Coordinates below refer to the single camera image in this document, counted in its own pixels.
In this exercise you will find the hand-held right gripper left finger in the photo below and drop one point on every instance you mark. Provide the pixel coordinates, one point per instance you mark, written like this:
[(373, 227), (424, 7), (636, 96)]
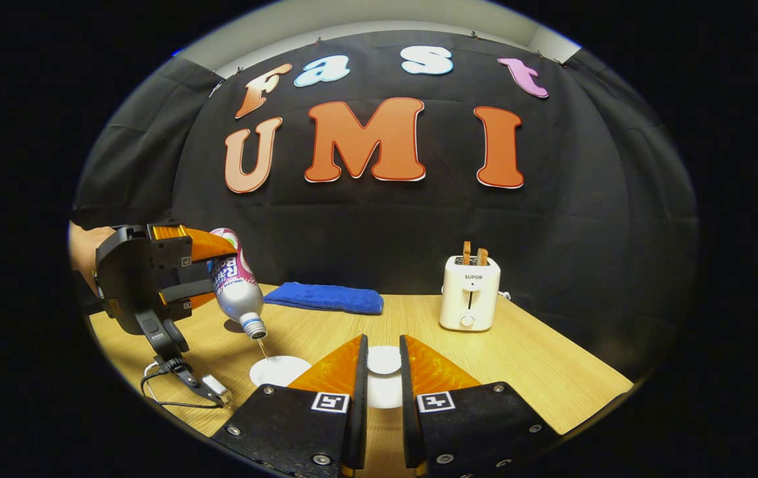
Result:
[(357, 411)]

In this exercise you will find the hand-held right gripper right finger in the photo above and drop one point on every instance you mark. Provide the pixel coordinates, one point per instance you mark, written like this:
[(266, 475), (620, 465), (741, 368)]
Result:
[(411, 411)]

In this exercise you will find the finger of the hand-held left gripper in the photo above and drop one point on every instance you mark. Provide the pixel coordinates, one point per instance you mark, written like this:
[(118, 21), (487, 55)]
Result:
[(186, 292), (210, 247)]

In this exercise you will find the silver water bottle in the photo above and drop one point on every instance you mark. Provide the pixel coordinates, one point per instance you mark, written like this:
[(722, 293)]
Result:
[(236, 292)]

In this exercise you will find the white teacup lid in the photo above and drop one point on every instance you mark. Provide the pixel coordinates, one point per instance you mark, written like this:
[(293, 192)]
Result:
[(384, 362)]

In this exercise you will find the dark round coaster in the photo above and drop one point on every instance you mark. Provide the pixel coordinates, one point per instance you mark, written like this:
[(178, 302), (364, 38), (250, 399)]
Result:
[(231, 326)]

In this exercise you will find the white teacup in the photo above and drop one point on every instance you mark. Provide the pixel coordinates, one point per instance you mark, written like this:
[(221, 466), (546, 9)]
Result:
[(279, 372)]

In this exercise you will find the blue folded towel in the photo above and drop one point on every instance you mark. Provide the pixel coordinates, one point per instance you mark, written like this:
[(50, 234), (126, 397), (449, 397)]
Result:
[(326, 297)]

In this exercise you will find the white toaster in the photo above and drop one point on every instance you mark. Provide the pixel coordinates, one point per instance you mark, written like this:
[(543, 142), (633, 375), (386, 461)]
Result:
[(470, 295)]

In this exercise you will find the toast slice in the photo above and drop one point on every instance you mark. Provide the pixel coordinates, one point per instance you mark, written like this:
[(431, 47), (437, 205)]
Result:
[(466, 252), (482, 257)]

